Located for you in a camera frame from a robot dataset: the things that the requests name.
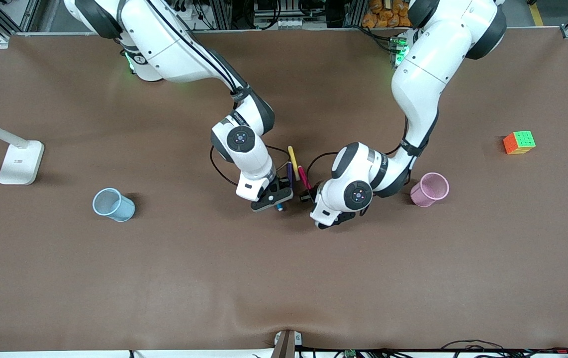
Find yellow marker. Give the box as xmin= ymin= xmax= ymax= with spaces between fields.
xmin=287 ymin=145 xmax=302 ymax=181

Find pink mesh cup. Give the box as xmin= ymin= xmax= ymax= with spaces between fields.
xmin=410 ymin=172 xmax=450 ymax=208

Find light blue mesh cup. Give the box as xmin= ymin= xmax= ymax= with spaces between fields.
xmin=92 ymin=187 xmax=136 ymax=222

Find large white power strip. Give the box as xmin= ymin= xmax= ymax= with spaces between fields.
xmin=175 ymin=4 xmax=201 ymax=21

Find orange snack bags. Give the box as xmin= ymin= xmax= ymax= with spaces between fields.
xmin=362 ymin=0 xmax=414 ymax=29

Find colourful puzzle cube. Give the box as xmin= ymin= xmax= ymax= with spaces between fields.
xmin=502 ymin=130 xmax=537 ymax=156

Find metal table edge bracket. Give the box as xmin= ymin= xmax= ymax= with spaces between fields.
xmin=273 ymin=330 xmax=303 ymax=358

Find aluminium frame post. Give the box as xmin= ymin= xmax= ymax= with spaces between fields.
xmin=208 ymin=0 xmax=233 ymax=30
xmin=345 ymin=0 xmax=365 ymax=28

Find black floor cable bundle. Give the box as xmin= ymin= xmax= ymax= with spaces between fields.
xmin=441 ymin=340 xmax=568 ymax=358

